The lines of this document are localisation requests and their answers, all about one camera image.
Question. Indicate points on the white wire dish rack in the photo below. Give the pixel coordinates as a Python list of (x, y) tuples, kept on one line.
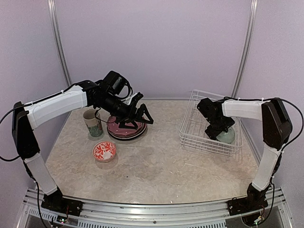
[(196, 132)]

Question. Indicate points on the light green bowl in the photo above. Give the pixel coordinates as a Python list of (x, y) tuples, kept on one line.
[(226, 137)]

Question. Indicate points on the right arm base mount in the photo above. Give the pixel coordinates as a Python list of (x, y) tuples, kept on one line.
[(253, 201)]

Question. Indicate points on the light blue flower plate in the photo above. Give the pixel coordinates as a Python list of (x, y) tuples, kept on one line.
[(117, 132)]

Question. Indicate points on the black striped rim plate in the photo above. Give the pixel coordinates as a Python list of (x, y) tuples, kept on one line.
[(133, 137)]

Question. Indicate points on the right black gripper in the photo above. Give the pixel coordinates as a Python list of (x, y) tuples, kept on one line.
[(213, 133)]

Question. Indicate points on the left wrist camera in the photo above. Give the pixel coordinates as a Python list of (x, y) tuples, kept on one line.
[(133, 98)]

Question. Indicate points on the aluminium front rail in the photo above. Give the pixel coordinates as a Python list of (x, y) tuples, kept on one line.
[(100, 214)]

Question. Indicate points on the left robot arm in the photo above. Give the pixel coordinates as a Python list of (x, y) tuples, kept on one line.
[(112, 94)]

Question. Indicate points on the teal floral cup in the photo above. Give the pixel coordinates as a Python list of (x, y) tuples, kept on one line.
[(93, 124)]

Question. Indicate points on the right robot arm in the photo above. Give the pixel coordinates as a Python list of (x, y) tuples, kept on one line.
[(275, 130)]

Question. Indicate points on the left aluminium post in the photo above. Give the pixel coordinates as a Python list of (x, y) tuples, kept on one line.
[(56, 31)]

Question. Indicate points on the red white small bowl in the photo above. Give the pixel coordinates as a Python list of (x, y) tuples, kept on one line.
[(104, 151)]

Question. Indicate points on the red polka dot plate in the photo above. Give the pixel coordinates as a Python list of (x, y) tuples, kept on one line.
[(114, 126)]

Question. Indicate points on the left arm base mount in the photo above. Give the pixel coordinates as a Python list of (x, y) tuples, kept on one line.
[(58, 203)]

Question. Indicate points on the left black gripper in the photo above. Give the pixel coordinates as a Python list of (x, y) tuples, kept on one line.
[(130, 117)]

